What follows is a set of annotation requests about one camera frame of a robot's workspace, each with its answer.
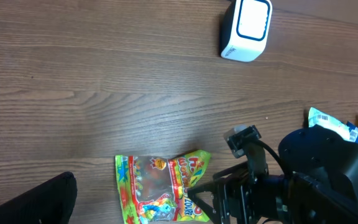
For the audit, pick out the blue snack packet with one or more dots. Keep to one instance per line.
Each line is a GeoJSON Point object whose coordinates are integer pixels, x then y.
{"type": "Point", "coordinates": [353, 132]}

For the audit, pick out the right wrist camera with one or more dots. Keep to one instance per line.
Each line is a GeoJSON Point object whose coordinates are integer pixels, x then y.
{"type": "Point", "coordinates": [238, 136]}

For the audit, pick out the white barcode scanner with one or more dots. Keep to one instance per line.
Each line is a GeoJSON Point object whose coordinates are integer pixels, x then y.
{"type": "Point", "coordinates": [244, 30]}

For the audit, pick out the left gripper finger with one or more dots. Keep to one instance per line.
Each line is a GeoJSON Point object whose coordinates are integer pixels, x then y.
{"type": "Point", "coordinates": [50, 202]}

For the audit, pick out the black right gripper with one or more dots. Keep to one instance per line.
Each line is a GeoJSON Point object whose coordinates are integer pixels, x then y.
{"type": "Point", "coordinates": [246, 191]}

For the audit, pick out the teal white snack packet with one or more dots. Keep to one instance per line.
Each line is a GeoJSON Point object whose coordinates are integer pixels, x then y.
{"type": "Point", "coordinates": [317, 117]}

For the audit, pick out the green Haribo candy bag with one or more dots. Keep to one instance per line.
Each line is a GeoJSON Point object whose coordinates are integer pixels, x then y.
{"type": "Point", "coordinates": [154, 189]}

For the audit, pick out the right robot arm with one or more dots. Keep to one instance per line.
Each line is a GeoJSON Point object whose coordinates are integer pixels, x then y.
{"type": "Point", "coordinates": [311, 178]}

